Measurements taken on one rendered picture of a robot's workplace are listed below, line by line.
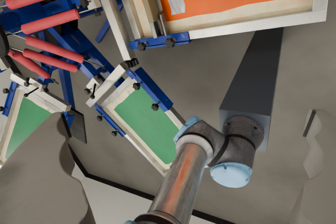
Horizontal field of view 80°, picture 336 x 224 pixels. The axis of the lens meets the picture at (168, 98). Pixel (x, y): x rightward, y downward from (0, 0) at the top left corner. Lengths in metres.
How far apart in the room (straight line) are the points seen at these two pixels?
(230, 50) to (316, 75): 0.72
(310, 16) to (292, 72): 1.21
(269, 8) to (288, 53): 1.11
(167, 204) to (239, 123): 0.43
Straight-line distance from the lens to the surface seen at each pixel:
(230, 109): 0.80
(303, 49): 1.95
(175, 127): 1.35
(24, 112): 2.08
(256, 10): 0.89
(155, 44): 1.03
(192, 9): 0.95
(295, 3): 0.88
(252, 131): 0.78
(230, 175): 0.68
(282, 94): 2.14
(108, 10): 1.08
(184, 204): 0.46
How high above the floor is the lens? 1.82
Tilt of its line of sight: 45 degrees down
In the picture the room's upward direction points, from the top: 140 degrees counter-clockwise
